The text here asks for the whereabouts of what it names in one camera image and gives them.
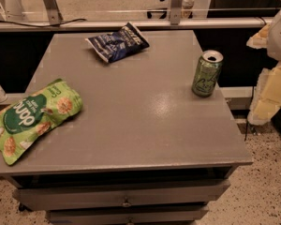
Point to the green soda can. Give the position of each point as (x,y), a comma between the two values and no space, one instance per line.
(207,72)

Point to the upper grey drawer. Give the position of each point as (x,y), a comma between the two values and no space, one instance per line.
(128,195)

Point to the metal bracket post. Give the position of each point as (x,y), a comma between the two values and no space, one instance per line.
(175,11)
(53,11)

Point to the centre metal bracket post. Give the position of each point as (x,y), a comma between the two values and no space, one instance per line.
(175,11)

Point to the lower grey drawer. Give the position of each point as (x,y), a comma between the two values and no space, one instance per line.
(136,215)

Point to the dark blue chip bag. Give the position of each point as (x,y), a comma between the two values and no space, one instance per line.
(118,45)

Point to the green rice chip bag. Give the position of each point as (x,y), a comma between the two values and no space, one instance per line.
(23,122)

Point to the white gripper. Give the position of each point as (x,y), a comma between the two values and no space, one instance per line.
(267,97)

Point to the left metal bracket post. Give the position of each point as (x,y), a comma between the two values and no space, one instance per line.
(53,11)

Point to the grey drawer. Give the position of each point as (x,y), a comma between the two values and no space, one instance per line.
(128,195)
(136,215)

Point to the grey drawer cabinet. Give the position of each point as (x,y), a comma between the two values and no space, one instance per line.
(140,121)

